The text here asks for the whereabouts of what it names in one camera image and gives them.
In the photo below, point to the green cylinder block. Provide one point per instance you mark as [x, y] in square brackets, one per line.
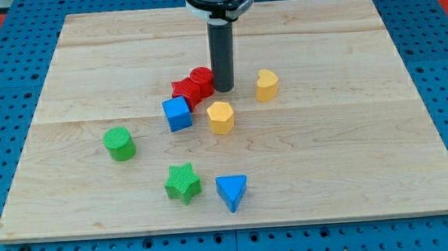
[119, 144]

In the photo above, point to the red cylinder block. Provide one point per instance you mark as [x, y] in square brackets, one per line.
[202, 76]

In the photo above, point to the yellow hexagon block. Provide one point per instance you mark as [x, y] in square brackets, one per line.
[221, 118]

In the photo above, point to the red star block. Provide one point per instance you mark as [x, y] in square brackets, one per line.
[189, 90]

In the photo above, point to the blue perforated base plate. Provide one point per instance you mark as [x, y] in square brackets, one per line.
[27, 39]

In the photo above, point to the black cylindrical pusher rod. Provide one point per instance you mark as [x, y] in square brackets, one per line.
[221, 52]

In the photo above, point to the green star block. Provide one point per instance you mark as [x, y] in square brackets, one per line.
[183, 183]

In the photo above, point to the blue cube block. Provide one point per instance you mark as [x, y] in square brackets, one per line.
[177, 113]

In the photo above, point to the blue triangle block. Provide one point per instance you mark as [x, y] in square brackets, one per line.
[231, 189]

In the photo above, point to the yellow heart block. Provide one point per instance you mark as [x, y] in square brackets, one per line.
[267, 85]

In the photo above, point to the light wooden board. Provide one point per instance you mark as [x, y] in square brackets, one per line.
[347, 137]

